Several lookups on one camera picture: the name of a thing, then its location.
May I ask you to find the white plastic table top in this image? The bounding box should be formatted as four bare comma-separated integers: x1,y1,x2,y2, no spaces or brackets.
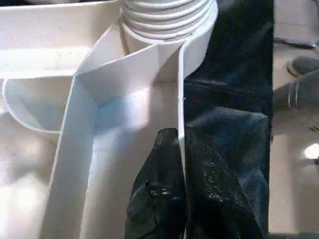
0,0,219,239

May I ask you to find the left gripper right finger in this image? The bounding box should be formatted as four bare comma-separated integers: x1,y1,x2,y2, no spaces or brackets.
185,106,272,239

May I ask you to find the white plastic table leg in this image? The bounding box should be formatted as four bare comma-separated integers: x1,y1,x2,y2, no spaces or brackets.
122,0,215,42

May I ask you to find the black stand leg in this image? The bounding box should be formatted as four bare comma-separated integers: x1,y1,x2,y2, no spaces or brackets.
273,36,319,50

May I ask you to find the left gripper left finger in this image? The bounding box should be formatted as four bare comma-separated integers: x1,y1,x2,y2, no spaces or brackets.
124,127,187,239

